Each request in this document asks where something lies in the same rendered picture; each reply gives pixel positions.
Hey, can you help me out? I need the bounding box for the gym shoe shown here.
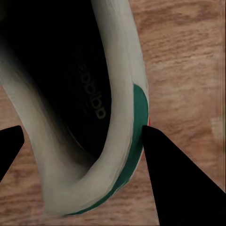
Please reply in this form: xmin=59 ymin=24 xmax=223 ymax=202
xmin=0 ymin=0 xmax=151 ymax=216

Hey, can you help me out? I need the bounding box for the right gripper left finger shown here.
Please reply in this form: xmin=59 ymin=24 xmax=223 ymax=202
xmin=0 ymin=125 xmax=24 ymax=181

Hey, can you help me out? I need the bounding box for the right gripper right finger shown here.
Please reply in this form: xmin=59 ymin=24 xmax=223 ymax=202
xmin=143 ymin=125 xmax=226 ymax=226

